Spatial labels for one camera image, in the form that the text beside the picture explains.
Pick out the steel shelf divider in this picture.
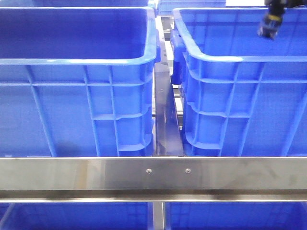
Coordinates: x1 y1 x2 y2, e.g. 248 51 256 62
154 16 184 157

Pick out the yellow button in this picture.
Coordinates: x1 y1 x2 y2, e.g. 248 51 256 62
257 4 285 40

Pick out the blue source bin with buttons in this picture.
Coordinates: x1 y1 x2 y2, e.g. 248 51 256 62
0 7 160 158

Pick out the steel shelf front rail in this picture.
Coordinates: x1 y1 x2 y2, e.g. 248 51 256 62
0 156 307 203

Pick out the blue target bin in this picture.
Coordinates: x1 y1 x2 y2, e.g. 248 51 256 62
171 8 307 157

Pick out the lower left blue bin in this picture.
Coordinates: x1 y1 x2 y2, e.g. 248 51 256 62
0 202 154 230

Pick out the lower right blue bin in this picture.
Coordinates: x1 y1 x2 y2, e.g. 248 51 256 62
166 202 307 230

